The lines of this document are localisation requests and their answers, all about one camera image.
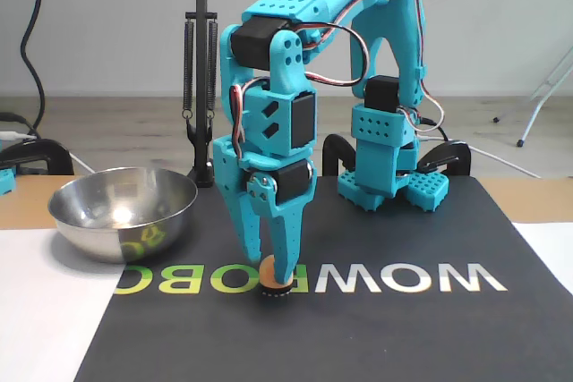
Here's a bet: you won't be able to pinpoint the round metal bowl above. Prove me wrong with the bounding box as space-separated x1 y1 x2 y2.
47 166 199 266

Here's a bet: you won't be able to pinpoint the black table clamp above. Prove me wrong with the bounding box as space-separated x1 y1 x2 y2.
418 140 473 177
322 133 359 177
0 139 75 176

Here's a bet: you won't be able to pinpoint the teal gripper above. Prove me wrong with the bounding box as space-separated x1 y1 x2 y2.
213 136 317 284

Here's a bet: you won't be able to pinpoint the red white black servo cable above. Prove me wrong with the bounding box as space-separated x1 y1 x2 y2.
229 81 250 162
298 21 373 88
393 0 448 129

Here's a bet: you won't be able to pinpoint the white paper sheet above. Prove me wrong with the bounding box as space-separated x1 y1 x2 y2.
511 220 573 296
0 227 124 382

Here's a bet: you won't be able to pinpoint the teal printed part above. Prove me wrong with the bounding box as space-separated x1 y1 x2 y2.
0 166 18 196

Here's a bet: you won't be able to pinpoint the black WOWROBO mat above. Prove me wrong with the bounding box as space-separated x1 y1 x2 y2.
73 174 573 382

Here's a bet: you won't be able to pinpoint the orange ball with black base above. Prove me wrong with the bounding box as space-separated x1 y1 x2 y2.
258 255 294 299

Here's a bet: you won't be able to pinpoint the white metal rack legs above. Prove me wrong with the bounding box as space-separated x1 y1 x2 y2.
492 44 573 149

